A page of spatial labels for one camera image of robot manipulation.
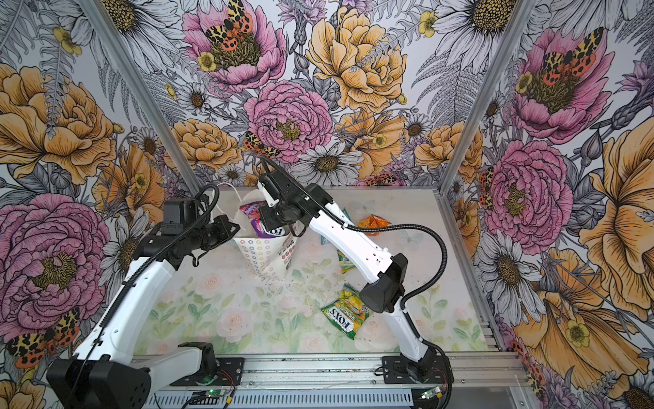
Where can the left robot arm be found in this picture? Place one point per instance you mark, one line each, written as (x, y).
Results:
(101, 373)

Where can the aluminium corner post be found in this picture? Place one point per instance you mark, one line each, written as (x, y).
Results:
(118, 50)
(510, 41)

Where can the left aluminium corner post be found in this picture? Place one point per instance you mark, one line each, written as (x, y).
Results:
(118, 50)

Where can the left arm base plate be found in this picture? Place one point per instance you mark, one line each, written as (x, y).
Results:
(229, 372)

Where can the yellow green fox's packet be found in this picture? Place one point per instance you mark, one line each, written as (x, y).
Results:
(348, 313)
(345, 263)

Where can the yellow green Fox's packet front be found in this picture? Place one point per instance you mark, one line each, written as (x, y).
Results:
(348, 313)

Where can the right aluminium corner post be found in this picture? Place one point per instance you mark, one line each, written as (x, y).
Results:
(510, 41)

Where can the aluminium front rail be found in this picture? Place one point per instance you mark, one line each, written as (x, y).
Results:
(339, 371)

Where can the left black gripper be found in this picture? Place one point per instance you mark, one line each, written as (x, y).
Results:
(223, 223)

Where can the yellow green Fox's packet back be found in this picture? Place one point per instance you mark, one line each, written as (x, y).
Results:
(345, 263)

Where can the purple Fox's candy packet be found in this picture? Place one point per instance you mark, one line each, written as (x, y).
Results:
(252, 211)

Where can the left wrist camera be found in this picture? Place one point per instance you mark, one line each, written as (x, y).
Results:
(184, 212)

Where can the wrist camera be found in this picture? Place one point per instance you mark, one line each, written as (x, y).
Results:
(184, 212)
(277, 186)

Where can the white patterned paper bag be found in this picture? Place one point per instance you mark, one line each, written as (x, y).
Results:
(268, 258)

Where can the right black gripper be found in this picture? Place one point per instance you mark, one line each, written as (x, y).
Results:
(271, 221)

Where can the teal snack packet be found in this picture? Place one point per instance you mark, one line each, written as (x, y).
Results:
(333, 227)

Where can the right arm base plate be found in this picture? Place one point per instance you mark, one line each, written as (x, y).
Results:
(397, 369)

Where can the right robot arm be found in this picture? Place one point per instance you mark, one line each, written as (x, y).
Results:
(384, 292)

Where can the orange snack packet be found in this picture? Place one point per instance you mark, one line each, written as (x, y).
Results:
(373, 222)

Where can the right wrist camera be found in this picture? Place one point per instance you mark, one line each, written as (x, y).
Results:
(277, 186)

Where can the white vented cable duct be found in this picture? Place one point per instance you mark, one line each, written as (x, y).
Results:
(374, 398)

